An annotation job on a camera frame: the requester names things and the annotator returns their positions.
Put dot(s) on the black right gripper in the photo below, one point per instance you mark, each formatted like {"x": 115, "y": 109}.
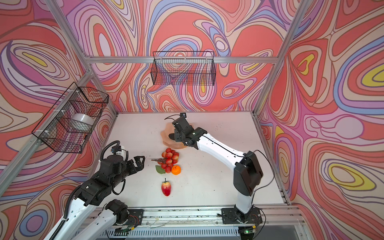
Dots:
{"x": 176, "y": 136}

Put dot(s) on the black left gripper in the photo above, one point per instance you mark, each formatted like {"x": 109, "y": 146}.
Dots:
{"x": 140, "y": 166}

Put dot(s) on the red fake grape bunch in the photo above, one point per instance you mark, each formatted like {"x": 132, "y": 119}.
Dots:
{"x": 168, "y": 159}

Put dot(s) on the red yellow fake apple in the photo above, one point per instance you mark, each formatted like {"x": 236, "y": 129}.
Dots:
{"x": 166, "y": 188}

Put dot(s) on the small orange fake tangerine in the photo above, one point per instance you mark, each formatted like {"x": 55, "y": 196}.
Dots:
{"x": 176, "y": 170}

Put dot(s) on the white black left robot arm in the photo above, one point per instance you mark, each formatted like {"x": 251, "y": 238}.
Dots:
{"x": 85, "y": 198}

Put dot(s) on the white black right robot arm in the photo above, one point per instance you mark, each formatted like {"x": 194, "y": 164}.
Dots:
{"x": 246, "y": 169}

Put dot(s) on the translucent peach fruit bowl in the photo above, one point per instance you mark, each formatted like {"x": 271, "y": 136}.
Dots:
{"x": 170, "y": 136}

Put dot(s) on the silver tape roll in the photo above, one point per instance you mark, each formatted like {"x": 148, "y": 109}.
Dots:
{"x": 82, "y": 120}

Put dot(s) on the black wire basket back wall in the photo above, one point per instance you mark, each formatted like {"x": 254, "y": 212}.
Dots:
{"x": 183, "y": 68}

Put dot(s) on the black wire basket wall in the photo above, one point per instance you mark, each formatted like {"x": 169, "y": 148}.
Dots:
{"x": 183, "y": 68}
{"x": 59, "y": 132}

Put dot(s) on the black wire basket left wall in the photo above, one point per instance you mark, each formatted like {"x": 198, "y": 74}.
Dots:
{"x": 59, "y": 132}

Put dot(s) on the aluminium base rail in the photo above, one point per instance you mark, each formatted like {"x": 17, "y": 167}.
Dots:
{"x": 262, "y": 223}

